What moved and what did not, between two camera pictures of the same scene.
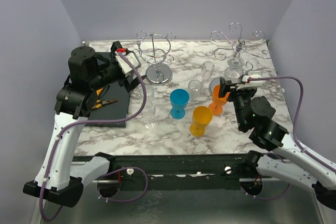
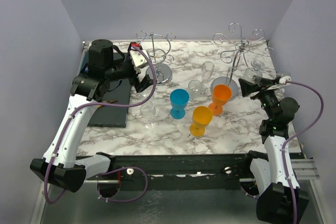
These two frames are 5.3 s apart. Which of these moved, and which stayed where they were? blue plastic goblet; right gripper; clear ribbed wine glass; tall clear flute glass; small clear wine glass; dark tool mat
Moved: small clear wine glass; right gripper
Stayed: dark tool mat; blue plastic goblet; tall clear flute glass; clear ribbed wine glass
